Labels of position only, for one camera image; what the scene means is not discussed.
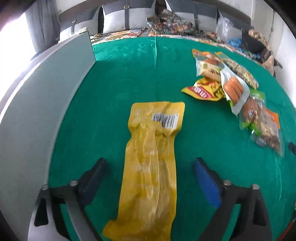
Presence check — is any orange clear nut packet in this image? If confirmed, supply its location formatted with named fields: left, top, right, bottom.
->
left=251, top=107, right=284, bottom=157

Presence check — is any green tablecloth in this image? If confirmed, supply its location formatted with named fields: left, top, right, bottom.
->
left=49, top=37, right=295, bottom=240

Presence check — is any orange clear chicken packet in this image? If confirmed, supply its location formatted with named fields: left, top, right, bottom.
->
left=192, top=49, right=222, bottom=66

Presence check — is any grey white pillow middle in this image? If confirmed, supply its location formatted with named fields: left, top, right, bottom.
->
left=102, top=0, right=156, bottom=33

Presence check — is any green burger snack packet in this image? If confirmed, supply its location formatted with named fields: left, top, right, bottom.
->
left=239, top=89, right=266, bottom=135

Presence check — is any floral folded blanket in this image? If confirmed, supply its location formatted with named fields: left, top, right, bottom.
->
left=147, top=9, right=198, bottom=36

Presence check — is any grey white pillow left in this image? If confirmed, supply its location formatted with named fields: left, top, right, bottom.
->
left=59, top=6, right=100, bottom=41

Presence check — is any long yellow patterned packet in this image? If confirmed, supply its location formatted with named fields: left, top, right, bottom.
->
left=215, top=52, right=259, bottom=90

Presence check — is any grey white pillow right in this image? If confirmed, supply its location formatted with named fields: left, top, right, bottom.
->
left=166, top=0, right=218, bottom=33

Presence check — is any clear plastic bag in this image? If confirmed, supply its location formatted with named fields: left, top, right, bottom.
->
left=215, top=17, right=242, bottom=43

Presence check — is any black bag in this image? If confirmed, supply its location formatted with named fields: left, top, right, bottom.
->
left=239, top=29, right=266, bottom=54

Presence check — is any yellow red snack packet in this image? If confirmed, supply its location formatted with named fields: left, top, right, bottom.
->
left=181, top=77, right=226, bottom=101

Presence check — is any blue plastic bag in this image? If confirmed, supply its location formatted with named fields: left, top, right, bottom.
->
left=228, top=38, right=242, bottom=48

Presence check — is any grey white pillow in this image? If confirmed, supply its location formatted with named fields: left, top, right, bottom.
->
left=166, top=0, right=218, bottom=33
left=59, top=6, right=100, bottom=41
left=102, top=0, right=156, bottom=33

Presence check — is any cream biscuit packet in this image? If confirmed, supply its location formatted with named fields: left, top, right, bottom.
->
left=196, top=60, right=224, bottom=82

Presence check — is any long yellow snack packet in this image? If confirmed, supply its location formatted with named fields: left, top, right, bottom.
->
left=102, top=101, right=185, bottom=240

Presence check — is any grey curtain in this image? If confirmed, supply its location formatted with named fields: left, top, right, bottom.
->
left=26, top=0, right=60, bottom=52

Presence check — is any grey board panel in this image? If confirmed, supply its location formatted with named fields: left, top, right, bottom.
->
left=1, top=32, right=96, bottom=240

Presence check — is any sausage snack packet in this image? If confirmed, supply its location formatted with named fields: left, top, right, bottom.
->
left=220, top=68, right=250, bottom=116

